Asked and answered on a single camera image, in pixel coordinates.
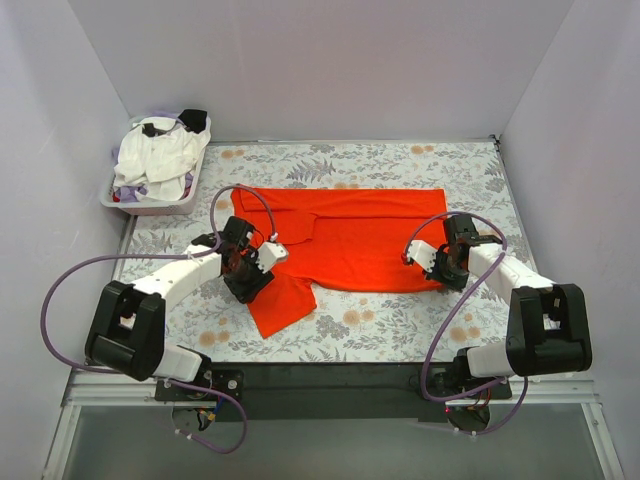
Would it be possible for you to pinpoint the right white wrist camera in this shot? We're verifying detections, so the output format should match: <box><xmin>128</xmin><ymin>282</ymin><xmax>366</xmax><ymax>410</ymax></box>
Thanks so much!
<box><xmin>402</xmin><ymin>240</ymin><xmax>437</xmax><ymax>271</ymax></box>

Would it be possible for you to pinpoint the purple garment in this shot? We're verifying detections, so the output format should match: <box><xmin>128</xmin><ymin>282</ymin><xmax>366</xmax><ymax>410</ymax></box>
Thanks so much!
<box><xmin>112</xmin><ymin>172</ymin><xmax>194</xmax><ymax>203</ymax></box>

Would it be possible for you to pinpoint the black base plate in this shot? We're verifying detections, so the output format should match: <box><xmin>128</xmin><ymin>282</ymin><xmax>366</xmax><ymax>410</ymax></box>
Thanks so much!
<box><xmin>153</xmin><ymin>362</ymin><xmax>514</xmax><ymax>425</ymax></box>

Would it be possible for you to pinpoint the floral table mat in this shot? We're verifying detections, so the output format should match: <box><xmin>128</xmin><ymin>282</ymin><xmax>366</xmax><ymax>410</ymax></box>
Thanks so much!
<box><xmin>118</xmin><ymin>142</ymin><xmax>533</xmax><ymax>363</ymax></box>

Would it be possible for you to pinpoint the black garment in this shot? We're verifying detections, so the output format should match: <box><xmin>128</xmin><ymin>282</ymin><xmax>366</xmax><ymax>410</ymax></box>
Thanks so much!
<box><xmin>178</xmin><ymin>109</ymin><xmax>208</xmax><ymax>134</ymax></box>

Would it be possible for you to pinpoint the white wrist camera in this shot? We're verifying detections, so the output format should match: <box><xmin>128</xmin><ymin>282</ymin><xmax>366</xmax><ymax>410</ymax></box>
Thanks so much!
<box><xmin>256</xmin><ymin>242</ymin><xmax>289</xmax><ymax>273</ymax></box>
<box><xmin>402</xmin><ymin>240</ymin><xmax>437</xmax><ymax>271</ymax></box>

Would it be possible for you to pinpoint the aluminium frame rail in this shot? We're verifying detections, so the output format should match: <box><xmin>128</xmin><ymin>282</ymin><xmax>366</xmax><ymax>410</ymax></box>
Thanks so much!
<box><xmin>62</xmin><ymin>363</ymin><xmax>166</xmax><ymax>407</ymax></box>

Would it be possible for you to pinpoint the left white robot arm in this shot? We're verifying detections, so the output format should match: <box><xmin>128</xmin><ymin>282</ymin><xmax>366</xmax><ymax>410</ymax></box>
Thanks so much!
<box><xmin>85</xmin><ymin>216</ymin><xmax>288</xmax><ymax>399</ymax></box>

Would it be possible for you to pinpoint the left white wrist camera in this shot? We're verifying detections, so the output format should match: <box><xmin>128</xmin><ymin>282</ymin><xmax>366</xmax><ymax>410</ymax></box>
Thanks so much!
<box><xmin>256</xmin><ymin>242</ymin><xmax>289</xmax><ymax>273</ymax></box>

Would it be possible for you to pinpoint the white t shirt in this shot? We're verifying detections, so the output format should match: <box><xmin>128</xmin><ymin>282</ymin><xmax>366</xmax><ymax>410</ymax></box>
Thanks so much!
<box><xmin>112</xmin><ymin>115</ymin><xmax>211</xmax><ymax>202</ymax></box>

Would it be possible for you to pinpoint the orange t shirt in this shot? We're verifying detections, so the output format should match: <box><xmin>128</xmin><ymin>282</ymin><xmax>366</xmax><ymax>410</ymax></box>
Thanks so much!
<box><xmin>231</xmin><ymin>188</ymin><xmax>447</xmax><ymax>338</ymax></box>

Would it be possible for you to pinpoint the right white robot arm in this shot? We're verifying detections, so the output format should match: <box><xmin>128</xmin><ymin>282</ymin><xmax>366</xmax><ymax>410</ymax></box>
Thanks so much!
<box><xmin>404</xmin><ymin>212</ymin><xmax>593</xmax><ymax>402</ymax></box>

